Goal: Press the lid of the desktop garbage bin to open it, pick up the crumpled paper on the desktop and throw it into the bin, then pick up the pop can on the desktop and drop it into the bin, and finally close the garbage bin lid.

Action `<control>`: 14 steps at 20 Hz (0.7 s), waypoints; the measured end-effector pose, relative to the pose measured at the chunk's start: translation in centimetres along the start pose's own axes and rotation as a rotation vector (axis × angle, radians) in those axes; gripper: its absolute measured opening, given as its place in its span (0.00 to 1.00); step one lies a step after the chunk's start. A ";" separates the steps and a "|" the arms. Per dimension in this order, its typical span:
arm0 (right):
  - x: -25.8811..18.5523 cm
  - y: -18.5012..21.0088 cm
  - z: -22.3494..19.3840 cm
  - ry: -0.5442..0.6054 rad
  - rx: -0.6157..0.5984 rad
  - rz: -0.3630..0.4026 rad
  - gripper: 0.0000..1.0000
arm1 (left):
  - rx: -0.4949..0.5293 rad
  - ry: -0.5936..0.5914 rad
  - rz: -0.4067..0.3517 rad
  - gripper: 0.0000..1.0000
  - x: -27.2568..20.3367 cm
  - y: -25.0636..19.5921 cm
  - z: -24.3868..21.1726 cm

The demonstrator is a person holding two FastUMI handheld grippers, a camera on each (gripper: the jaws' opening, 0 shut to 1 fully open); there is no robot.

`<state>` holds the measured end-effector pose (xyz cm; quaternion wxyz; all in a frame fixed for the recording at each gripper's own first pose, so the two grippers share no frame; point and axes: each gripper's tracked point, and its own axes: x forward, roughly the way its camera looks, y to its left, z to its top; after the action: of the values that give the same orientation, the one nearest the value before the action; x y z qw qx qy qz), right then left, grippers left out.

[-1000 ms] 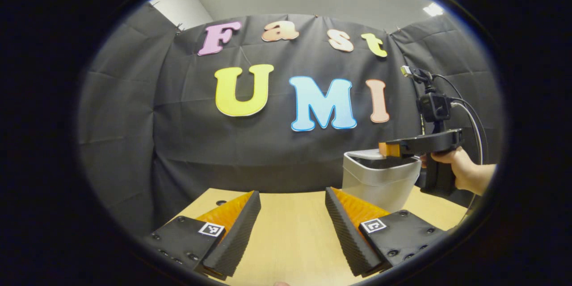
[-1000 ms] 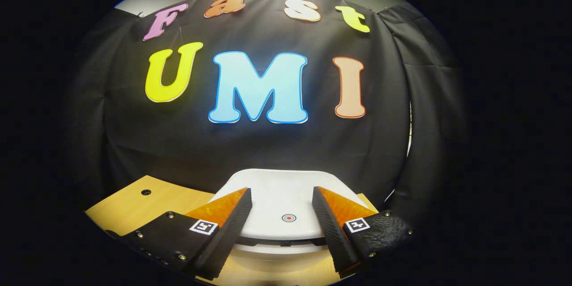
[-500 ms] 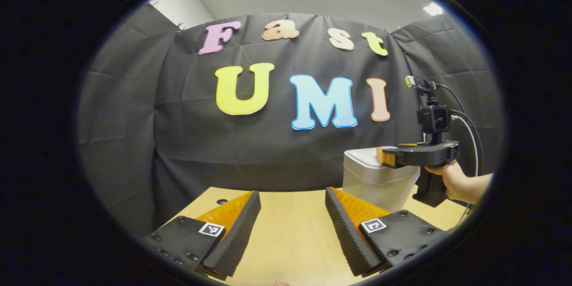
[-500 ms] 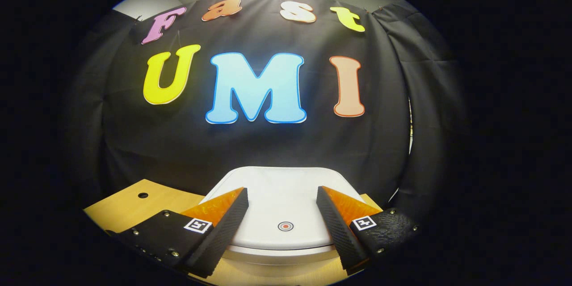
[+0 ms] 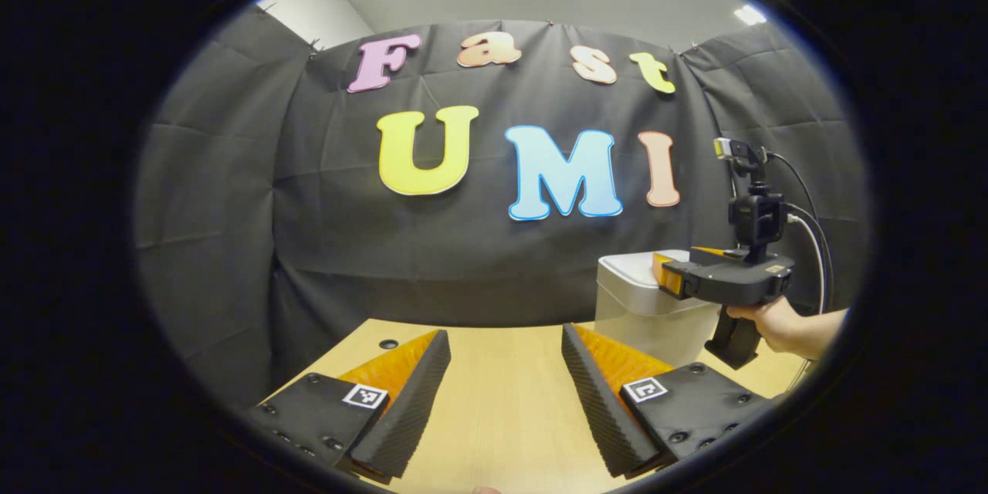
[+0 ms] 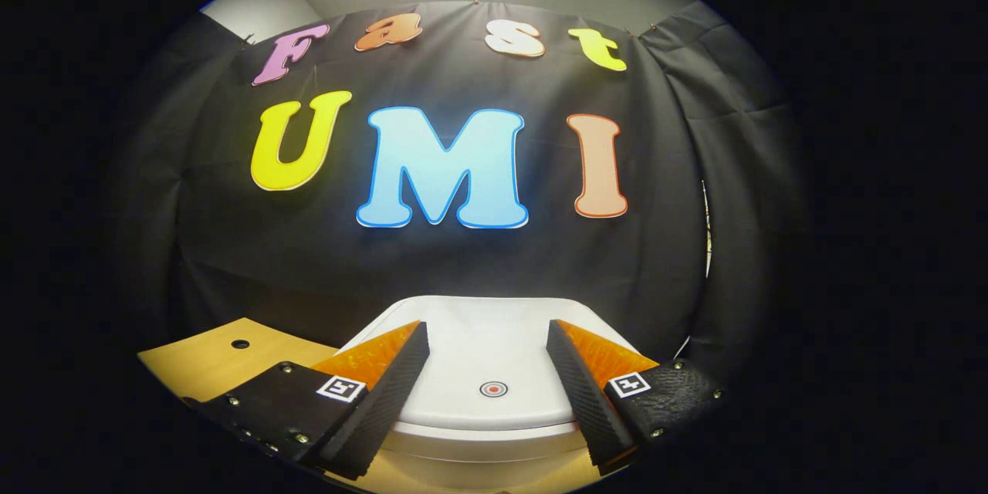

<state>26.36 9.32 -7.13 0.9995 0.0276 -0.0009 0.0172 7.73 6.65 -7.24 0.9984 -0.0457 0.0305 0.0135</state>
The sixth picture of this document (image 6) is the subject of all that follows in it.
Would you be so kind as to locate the white desktop garbage bin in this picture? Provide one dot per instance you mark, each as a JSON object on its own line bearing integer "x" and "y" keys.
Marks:
{"x": 486, "y": 340}

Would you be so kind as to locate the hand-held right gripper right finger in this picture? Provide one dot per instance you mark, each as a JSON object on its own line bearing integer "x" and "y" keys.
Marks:
{"x": 583, "y": 401}

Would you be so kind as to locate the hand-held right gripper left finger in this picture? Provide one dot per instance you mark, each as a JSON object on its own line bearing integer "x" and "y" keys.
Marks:
{"x": 386, "y": 401}

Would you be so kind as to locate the wooden desktop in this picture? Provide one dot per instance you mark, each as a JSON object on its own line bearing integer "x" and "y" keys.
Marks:
{"x": 208, "y": 363}

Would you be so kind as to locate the black backdrop cloth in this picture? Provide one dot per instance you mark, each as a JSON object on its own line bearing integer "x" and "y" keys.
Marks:
{"x": 193, "y": 247}

